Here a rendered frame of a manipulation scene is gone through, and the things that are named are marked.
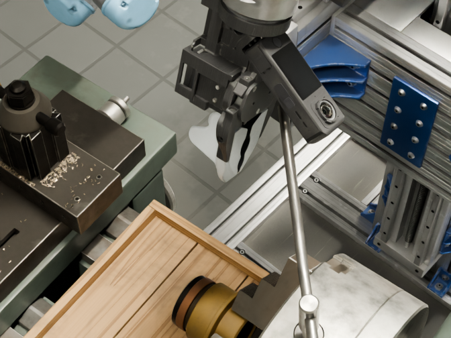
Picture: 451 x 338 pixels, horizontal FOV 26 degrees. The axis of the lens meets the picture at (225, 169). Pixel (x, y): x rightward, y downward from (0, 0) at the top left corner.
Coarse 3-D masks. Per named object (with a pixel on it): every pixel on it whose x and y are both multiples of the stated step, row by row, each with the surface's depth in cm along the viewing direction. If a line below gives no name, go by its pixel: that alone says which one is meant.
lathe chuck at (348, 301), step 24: (360, 264) 122; (312, 288) 113; (336, 288) 114; (360, 288) 115; (384, 288) 117; (288, 312) 111; (336, 312) 111; (360, 312) 111; (264, 336) 110; (288, 336) 109; (336, 336) 109
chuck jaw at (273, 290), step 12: (288, 264) 120; (312, 264) 120; (336, 264) 119; (276, 276) 124; (288, 276) 120; (252, 288) 125; (264, 288) 122; (276, 288) 121; (288, 288) 120; (240, 300) 124; (252, 300) 123; (264, 300) 122; (276, 300) 121; (240, 312) 124; (252, 312) 123; (264, 312) 122; (276, 312) 121; (264, 324) 122
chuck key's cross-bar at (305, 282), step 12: (288, 120) 111; (288, 132) 110; (288, 144) 110; (288, 156) 109; (288, 168) 109; (288, 180) 109; (288, 192) 109; (300, 204) 108; (300, 216) 107; (300, 228) 107; (300, 240) 107; (300, 252) 106; (300, 264) 106; (300, 276) 106; (300, 288) 105; (312, 324) 102; (312, 336) 102
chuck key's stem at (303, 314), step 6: (306, 294) 103; (312, 294) 103; (300, 300) 102; (306, 300) 102; (312, 300) 102; (318, 300) 102; (300, 306) 102; (306, 306) 102; (312, 306) 102; (318, 306) 102; (300, 312) 103; (306, 312) 102; (312, 312) 102; (318, 312) 103; (300, 318) 104; (306, 318) 103; (318, 318) 104; (300, 324) 106; (318, 324) 106; (306, 336) 108
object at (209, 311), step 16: (192, 288) 126; (208, 288) 127; (224, 288) 127; (176, 304) 126; (192, 304) 126; (208, 304) 124; (224, 304) 124; (176, 320) 127; (192, 320) 125; (208, 320) 124; (224, 320) 124; (240, 320) 124; (192, 336) 126; (208, 336) 123; (224, 336) 124; (240, 336) 129
